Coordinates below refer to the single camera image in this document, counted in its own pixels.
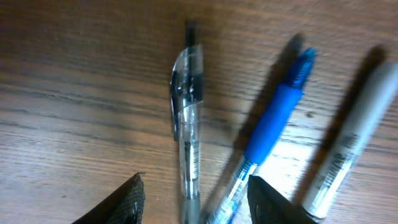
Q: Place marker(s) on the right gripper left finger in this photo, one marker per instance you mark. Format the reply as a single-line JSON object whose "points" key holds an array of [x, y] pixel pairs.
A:
{"points": [[124, 206]]}

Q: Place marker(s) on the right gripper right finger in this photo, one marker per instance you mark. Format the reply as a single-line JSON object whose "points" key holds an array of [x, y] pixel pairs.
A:
{"points": [[268, 206]]}

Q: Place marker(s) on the blue ballpoint pen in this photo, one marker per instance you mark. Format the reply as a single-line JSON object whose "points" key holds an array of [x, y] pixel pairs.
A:
{"points": [[265, 136]]}

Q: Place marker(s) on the black permanent marker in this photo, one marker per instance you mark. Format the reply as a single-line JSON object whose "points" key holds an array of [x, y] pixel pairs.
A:
{"points": [[368, 109]]}

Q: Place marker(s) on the black clear ballpoint pen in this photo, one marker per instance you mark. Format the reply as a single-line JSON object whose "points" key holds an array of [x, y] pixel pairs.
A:
{"points": [[186, 99]]}

